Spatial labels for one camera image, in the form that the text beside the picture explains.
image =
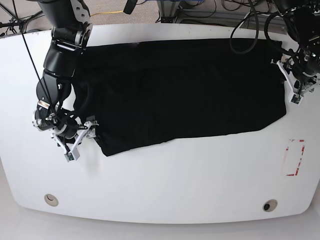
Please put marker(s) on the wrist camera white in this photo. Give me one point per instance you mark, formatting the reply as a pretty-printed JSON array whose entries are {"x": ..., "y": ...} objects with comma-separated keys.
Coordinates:
[
  {"x": 72, "y": 153},
  {"x": 292, "y": 95}
]

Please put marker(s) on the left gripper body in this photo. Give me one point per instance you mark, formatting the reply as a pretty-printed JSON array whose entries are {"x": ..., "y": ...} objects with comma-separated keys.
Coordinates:
[{"x": 305, "y": 75}]

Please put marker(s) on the black tripod leg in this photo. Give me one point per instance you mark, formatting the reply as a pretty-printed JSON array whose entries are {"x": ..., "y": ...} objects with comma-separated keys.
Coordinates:
[{"x": 12, "y": 26}]

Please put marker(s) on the black graphic T-shirt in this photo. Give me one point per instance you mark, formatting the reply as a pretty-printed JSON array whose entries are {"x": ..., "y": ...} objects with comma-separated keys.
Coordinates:
[{"x": 147, "y": 93}]

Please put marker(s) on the left table cable grommet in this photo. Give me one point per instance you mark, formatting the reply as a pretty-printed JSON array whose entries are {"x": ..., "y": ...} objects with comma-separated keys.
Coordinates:
[{"x": 51, "y": 200}]

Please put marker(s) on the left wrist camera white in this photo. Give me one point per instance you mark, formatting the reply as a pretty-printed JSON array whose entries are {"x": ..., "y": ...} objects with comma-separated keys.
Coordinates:
[{"x": 292, "y": 95}]

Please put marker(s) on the table cable grommet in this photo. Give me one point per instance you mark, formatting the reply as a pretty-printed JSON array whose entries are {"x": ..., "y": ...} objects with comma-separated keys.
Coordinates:
[
  {"x": 270, "y": 205},
  {"x": 51, "y": 200}
]

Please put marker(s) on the right table cable grommet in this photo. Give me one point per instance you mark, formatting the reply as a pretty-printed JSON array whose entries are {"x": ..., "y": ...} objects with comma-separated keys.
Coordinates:
[{"x": 270, "y": 205}]

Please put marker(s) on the red tape rectangle marking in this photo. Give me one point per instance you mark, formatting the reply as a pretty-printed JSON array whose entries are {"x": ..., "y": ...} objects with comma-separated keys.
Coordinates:
[{"x": 293, "y": 157}]

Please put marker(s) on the aluminium frame stand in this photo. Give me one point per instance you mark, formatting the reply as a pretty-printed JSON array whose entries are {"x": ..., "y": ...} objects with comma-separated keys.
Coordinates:
[{"x": 169, "y": 11}]

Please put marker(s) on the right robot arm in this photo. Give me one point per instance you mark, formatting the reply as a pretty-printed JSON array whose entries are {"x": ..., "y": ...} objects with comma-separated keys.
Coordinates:
[{"x": 71, "y": 21}]

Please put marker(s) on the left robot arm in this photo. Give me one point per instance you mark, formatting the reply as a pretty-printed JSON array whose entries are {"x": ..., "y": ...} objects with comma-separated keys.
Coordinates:
[{"x": 302, "y": 19}]

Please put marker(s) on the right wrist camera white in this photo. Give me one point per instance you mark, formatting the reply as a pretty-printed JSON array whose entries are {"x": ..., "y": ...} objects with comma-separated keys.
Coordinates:
[{"x": 72, "y": 153}]

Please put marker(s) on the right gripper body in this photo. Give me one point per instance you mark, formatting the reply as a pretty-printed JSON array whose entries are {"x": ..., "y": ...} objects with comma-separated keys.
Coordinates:
[{"x": 67, "y": 137}]

